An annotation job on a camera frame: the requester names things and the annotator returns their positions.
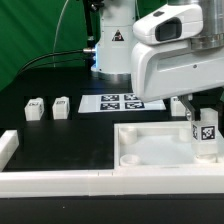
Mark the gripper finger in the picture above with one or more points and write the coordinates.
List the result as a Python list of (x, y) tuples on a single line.
[(191, 112)]

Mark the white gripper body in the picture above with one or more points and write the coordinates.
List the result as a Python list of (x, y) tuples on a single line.
[(179, 51)]

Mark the white square table top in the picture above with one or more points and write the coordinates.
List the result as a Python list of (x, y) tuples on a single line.
[(162, 144)]

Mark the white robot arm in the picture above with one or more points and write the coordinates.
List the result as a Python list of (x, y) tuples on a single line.
[(114, 48)]

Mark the white sheet with tags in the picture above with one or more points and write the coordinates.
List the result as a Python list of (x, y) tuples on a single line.
[(117, 103)]

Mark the white U-shaped fence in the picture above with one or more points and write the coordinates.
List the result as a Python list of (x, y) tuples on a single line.
[(193, 179)]

